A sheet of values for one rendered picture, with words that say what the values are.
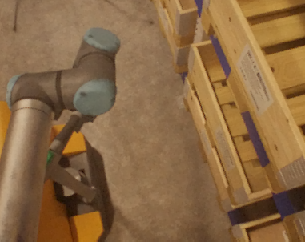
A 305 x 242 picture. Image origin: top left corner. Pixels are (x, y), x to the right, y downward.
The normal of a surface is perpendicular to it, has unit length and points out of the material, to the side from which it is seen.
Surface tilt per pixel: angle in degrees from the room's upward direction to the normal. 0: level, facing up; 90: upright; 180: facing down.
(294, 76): 0
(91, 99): 72
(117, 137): 0
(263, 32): 0
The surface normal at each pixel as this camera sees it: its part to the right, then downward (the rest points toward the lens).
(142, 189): -0.02, -0.37
